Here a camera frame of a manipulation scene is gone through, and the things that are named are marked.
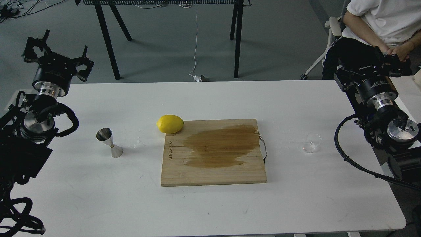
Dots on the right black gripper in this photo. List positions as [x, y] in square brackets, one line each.
[372, 84]

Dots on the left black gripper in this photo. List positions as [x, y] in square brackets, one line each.
[54, 68]

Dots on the steel jigger measuring cup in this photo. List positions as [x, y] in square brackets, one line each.
[105, 135]

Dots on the small clear glass cup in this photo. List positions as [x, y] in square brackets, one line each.
[312, 143]

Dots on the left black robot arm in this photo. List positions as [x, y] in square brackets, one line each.
[30, 125]

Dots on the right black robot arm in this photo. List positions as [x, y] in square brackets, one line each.
[386, 127]

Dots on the white side table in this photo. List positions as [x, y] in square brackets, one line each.
[409, 95]

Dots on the seated person white shirt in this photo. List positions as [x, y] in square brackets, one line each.
[391, 25]

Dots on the yellow lemon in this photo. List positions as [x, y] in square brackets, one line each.
[169, 124]

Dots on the wooden cutting board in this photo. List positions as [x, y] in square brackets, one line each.
[213, 152]

